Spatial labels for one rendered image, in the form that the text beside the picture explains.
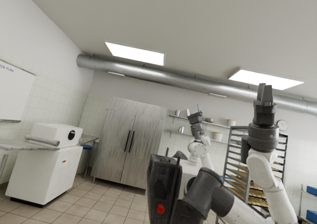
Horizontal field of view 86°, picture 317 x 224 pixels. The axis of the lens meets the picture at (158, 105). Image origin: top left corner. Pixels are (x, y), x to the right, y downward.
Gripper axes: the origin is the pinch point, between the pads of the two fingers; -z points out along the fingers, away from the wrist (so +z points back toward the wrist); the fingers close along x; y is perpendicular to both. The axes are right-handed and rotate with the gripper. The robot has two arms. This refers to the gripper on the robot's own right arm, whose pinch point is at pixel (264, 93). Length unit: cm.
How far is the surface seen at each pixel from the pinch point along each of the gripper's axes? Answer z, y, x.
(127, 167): 190, -230, 227
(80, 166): 203, -362, 214
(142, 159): 176, -199, 246
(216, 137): 164, -52, 394
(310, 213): 339, 162, 407
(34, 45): -72, -314, 122
